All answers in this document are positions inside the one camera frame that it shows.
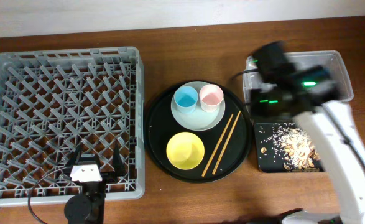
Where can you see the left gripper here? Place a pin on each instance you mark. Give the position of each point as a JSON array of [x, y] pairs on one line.
[[108, 177]]

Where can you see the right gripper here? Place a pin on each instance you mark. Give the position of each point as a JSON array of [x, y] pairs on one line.
[[261, 101]]

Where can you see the food scraps and rice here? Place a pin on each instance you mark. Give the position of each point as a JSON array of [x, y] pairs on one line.
[[297, 147]]

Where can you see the pink cup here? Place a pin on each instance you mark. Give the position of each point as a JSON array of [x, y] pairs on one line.
[[211, 96]]

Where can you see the yellow bowl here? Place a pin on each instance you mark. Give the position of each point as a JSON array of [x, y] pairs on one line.
[[185, 150]]

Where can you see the blue cup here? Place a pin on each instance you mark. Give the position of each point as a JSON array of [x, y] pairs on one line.
[[186, 98]]

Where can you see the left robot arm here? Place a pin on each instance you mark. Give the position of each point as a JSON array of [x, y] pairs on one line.
[[88, 206]]

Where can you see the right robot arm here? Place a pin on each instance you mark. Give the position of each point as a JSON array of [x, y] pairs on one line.
[[333, 132]]

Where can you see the grey dishwasher rack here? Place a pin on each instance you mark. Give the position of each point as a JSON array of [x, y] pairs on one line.
[[52, 101]]

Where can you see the black rectangular tray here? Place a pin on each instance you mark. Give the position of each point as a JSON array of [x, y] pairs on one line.
[[272, 158]]

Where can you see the clear plastic bin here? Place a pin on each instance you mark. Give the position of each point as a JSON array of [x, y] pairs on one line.
[[337, 71]]

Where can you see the round black tray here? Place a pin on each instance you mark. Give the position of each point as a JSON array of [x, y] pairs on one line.
[[160, 126]]

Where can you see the wooden chopstick left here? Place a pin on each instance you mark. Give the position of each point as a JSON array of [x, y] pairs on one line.
[[216, 147]]

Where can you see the wooden chopstick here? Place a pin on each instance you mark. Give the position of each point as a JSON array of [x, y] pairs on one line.
[[216, 147], [231, 131]]

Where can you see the light grey plate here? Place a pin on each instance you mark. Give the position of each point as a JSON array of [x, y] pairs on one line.
[[198, 120]]

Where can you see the wooden chopstick right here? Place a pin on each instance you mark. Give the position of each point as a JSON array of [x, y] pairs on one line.
[[231, 131]]

